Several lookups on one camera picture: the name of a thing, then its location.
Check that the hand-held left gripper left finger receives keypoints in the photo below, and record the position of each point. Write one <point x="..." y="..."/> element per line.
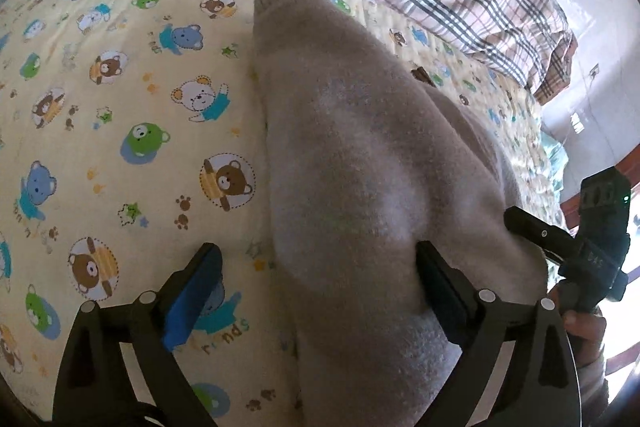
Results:
<point x="192" y="302"/>

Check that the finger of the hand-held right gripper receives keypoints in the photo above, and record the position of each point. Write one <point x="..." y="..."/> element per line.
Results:
<point x="540" y="234"/>

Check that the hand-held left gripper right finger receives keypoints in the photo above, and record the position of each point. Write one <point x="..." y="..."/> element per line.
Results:
<point x="450" y="302"/>

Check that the beige knit sweater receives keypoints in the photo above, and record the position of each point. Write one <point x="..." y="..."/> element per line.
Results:
<point x="360" y="187"/>

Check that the person's right forearm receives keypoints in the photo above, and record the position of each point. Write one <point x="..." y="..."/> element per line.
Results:
<point x="592" y="377"/>

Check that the person's right hand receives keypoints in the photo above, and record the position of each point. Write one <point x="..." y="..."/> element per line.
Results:
<point x="585" y="332"/>

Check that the teal cloth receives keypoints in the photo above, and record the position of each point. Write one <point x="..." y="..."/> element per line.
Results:
<point x="554" y="167"/>

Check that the yellow bear print blanket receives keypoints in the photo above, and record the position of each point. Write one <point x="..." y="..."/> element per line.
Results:
<point x="125" y="132"/>

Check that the wooden bed frame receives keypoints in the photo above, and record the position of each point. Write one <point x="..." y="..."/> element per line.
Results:
<point x="630" y="177"/>

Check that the wall socket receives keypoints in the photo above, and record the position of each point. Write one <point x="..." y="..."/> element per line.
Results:
<point x="595" y="71"/>

